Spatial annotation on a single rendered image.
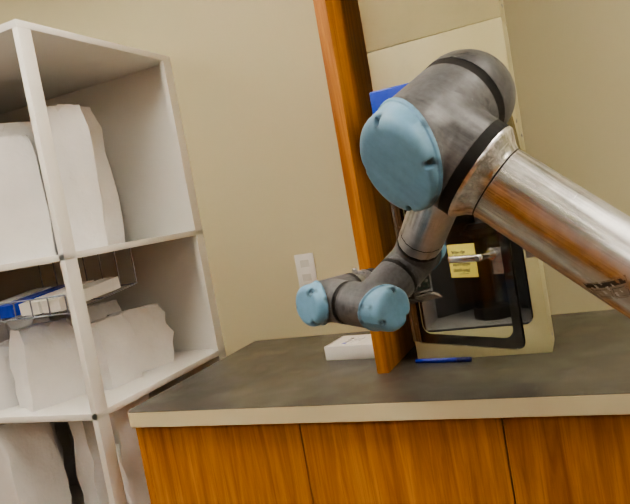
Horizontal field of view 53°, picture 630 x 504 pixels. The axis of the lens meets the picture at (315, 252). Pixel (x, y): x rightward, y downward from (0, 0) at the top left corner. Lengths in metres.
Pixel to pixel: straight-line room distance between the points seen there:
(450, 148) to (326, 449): 0.96
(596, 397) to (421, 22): 0.90
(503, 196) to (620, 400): 0.69
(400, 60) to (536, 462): 0.94
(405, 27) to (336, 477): 1.05
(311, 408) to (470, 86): 0.89
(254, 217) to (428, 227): 1.30
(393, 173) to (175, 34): 1.78
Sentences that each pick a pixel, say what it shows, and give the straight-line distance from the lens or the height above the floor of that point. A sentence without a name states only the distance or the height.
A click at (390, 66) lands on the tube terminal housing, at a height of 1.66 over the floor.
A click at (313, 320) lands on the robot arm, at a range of 1.08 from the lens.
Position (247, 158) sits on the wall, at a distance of 2.23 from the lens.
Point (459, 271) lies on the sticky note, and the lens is 1.48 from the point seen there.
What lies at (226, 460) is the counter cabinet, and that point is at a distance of 1.63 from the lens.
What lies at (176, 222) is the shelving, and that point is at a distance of 2.39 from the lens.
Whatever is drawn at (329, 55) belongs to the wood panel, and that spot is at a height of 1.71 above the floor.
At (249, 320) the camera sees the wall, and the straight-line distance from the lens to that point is 2.30.
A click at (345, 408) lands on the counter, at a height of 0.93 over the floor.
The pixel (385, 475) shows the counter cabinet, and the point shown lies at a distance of 1.47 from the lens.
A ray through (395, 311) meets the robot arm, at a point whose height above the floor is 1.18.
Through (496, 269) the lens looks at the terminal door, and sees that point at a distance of 1.42.
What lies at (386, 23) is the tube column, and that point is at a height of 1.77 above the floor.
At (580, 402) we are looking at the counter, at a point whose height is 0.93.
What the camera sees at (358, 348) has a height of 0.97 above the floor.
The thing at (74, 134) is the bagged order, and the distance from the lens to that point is 2.11.
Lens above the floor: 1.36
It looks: 4 degrees down
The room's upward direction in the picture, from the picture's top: 10 degrees counter-clockwise
